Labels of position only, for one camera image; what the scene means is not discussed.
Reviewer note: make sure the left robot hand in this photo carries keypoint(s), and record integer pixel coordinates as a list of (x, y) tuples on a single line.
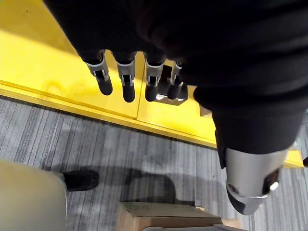
[(216, 60)]

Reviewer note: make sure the black plastic housing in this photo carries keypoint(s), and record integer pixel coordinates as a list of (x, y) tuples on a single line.
[(173, 93)]

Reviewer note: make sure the brown cardboard box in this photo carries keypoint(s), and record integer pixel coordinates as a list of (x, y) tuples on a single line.
[(168, 216)]

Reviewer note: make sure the dark robot foot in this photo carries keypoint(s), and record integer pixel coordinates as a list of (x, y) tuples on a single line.
[(80, 179)]

